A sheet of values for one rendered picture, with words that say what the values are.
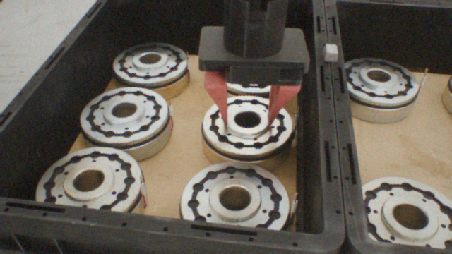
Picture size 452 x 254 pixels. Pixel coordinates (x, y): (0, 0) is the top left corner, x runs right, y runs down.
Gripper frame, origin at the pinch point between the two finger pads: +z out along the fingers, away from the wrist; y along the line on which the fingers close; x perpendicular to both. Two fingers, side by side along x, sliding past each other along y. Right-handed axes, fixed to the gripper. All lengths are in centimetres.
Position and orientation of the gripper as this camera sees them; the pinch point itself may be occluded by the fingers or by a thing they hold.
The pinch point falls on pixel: (248, 116)
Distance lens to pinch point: 45.9
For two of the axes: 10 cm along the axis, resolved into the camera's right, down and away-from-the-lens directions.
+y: -10.0, -0.2, 0.0
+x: -0.2, 6.6, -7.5
